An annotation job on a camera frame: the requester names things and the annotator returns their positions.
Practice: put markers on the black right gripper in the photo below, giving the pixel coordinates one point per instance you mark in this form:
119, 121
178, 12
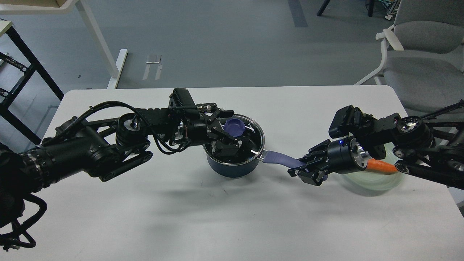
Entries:
340, 156

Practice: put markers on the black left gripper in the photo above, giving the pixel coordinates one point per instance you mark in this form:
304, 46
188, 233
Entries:
198, 128

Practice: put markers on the glass lid with blue knob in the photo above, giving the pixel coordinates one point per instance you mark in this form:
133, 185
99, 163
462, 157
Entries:
247, 141

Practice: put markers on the blue saucepan with handle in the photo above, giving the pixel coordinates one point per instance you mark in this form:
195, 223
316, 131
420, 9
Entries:
265, 156

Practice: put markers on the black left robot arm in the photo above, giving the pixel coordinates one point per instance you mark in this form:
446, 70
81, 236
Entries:
106, 141

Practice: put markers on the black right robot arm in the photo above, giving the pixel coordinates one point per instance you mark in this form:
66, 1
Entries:
426, 147

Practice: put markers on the pale green glass plate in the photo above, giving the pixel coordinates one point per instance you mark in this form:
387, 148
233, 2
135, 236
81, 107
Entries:
370, 183

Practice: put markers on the orange toy carrot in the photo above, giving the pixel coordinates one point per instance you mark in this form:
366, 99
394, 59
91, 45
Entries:
380, 167

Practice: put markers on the white desk with leg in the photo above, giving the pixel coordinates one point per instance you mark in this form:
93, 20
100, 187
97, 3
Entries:
36, 7

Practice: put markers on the grey office chair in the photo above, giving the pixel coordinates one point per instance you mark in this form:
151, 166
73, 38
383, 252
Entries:
422, 55

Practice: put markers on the black metal rack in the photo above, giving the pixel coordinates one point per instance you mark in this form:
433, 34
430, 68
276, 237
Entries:
27, 72

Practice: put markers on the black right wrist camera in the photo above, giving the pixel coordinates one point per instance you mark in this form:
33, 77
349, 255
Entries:
346, 120

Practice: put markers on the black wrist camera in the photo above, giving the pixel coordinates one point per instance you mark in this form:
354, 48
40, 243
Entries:
181, 97
346, 120

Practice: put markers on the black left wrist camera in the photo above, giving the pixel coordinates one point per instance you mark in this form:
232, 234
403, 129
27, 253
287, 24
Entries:
181, 97

